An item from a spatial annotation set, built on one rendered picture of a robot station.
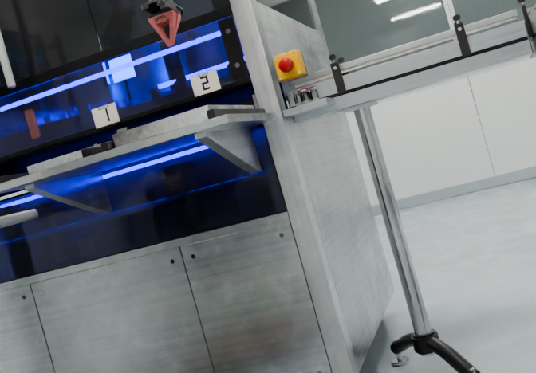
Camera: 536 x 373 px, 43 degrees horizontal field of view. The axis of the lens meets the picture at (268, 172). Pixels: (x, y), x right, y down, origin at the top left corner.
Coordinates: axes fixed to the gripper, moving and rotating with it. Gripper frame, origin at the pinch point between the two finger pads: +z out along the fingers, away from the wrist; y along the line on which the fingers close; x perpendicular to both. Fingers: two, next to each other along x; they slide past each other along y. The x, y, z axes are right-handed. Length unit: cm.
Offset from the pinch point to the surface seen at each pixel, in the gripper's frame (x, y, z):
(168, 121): 5.3, 1.1, 17.8
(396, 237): -31, 60, 56
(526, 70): -115, 491, -63
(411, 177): 7, 502, 1
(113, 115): 39, 36, 1
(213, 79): 4.8, 35.8, 0.2
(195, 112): -2.0, 1.0, 17.8
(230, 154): -1.1, 20.0, 25.9
